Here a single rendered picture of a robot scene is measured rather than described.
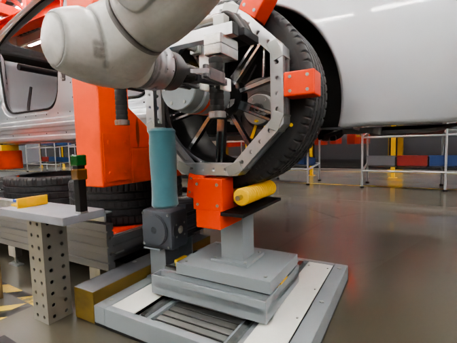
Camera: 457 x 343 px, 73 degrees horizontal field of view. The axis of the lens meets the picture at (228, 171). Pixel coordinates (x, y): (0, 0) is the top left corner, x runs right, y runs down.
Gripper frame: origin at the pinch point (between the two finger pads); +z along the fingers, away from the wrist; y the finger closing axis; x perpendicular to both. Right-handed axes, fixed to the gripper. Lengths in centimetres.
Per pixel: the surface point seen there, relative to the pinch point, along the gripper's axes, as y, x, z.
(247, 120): -30, -3, 79
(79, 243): -95, -61, 25
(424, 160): 62, -43, 424
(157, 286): -44, -71, 23
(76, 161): -59, -20, 1
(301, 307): 9, -75, 41
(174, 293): -35, -72, 23
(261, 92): -22, 11, 79
